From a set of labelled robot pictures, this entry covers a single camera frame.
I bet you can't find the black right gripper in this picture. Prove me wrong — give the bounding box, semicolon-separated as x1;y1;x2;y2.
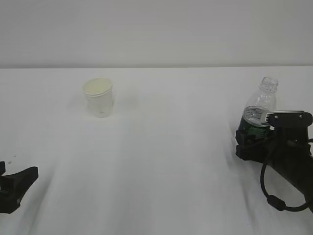
235;127;313;169

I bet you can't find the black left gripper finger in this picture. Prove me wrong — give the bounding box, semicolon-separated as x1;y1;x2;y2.
0;166;39;213

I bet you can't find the clear green-label water bottle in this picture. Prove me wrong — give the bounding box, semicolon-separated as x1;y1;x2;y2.
238;77;279;139

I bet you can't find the white paper cup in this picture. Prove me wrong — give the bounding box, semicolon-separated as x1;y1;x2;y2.
82;78;114;118

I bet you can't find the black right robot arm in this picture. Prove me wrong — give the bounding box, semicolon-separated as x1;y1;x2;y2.
235;128;313;201

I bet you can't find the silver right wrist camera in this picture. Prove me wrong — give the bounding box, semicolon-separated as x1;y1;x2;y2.
263;110;313;128

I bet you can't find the black right camera cable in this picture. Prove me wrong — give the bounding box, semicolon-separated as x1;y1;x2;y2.
260;138;313;212

